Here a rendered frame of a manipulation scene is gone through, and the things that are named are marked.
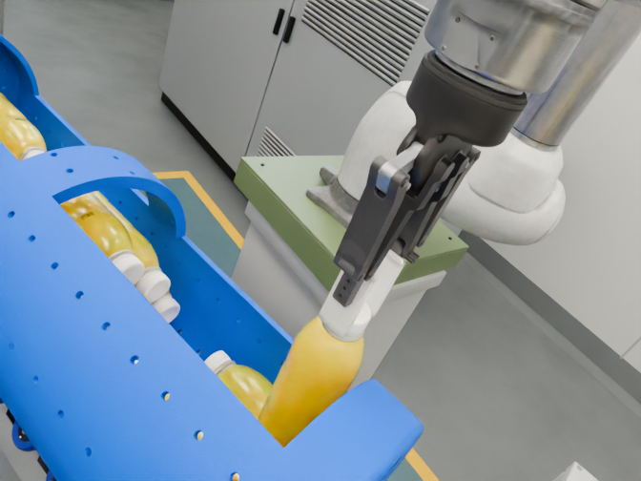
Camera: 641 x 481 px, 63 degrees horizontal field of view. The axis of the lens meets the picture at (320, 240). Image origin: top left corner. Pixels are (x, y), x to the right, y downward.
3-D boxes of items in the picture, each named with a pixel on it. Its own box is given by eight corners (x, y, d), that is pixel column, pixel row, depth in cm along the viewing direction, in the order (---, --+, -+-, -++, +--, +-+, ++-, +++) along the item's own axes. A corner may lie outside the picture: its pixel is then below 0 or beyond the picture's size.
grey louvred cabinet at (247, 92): (220, 101, 389) (279, -120, 310) (417, 301, 278) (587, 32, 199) (152, 98, 353) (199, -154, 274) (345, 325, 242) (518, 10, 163)
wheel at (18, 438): (41, 401, 62) (28, 401, 60) (61, 428, 60) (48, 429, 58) (15, 429, 61) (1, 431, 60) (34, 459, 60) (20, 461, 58)
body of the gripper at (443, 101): (460, 45, 39) (406, 152, 44) (404, 42, 33) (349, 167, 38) (548, 94, 36) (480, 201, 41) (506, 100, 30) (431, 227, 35)
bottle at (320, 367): (318, 467, 55) (389, 352, 45) (253, 459, 54) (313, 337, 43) (313, 409, 61) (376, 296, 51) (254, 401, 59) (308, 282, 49)
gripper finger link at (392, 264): (376, 242, 45) (380, 240, 46) (346, 299, 49) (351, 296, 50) (403, 263, 44) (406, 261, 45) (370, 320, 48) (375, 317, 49)
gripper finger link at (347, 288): (377, 258, 40) (356, 268, 38) (352, 303, 43) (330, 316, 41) (362, 246, 41) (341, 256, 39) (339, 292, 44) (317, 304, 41)
